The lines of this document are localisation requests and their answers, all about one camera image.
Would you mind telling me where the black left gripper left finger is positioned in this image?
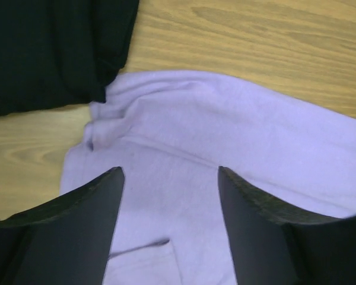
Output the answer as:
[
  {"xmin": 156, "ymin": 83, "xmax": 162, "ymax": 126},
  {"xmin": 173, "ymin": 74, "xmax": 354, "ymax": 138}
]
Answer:
[{"xmin": 0, "ymin": 167, "xmax": 125, "ymax": 284}]

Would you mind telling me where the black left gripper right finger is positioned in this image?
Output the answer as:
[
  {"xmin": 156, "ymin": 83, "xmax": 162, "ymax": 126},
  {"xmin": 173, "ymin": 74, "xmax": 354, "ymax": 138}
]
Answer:
[{"xmin": 218, "ymin": 167, "xmax": 356, "ymax": 284}]

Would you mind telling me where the lavender t shirt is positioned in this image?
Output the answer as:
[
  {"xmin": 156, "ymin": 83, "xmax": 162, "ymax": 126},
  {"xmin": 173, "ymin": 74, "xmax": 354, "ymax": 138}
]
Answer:
[{"xmin": 61, "ymin": 71, "xmax": 356, "ymax": 284}]

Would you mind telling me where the folded black t shirt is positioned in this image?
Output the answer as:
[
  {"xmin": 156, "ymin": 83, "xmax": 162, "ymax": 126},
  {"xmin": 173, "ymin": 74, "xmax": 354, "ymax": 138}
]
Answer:
[{"xmin": 0, "ymin": 0, "xmax": 139, "ymax": 116}]

